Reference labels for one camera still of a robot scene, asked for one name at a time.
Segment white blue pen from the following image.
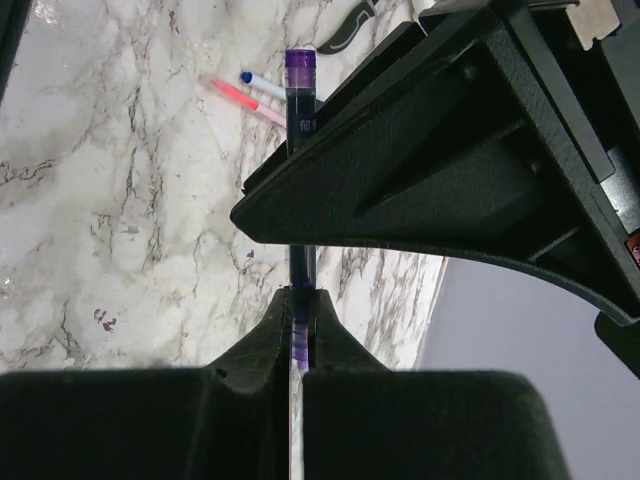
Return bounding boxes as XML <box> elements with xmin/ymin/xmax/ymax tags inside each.
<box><xmin>239</xmin><ymin>71</ymin><xmax>286</xmax><ymax>101</ymax></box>

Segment red pen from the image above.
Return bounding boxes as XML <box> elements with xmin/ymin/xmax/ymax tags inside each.
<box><xmin>207</xmin><ymin>79</ymin><xmax>286</xmax><ymax>128</ymax></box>

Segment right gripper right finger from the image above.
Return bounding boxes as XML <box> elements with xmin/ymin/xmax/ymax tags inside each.
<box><xmin>302</xmin><ymin>290</ymin><xmax>570</xmax><ymax>479</ymax></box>

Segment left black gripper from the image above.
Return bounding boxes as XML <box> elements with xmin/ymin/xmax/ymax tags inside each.
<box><xmin>514</xmin><ymin>1</ymin><xmax>639</xmax><ymax>372</ymax></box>

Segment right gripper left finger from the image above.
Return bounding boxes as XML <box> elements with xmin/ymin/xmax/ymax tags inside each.
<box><xmin>1</xmin><ymin>289</ymin><xmax>291</xmax><ymax>479</ymax></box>

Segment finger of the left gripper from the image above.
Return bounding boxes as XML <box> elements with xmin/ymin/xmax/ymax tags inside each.
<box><xmin>229</xmin><ymin>0</ymin><xmax>640</xmax><ymax>326</ymax></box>

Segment purple pen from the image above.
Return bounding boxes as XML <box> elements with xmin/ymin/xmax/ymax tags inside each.
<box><xmin>285</xmin><ymin>49</ymin><xmax>317</xmax><ymax>373</ymax></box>

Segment black wire stripper pliers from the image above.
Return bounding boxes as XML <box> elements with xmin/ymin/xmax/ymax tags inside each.
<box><xmin>316</xmin><ymin>0</ymin><xmax>378</xmax><ymax>55</ymax></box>

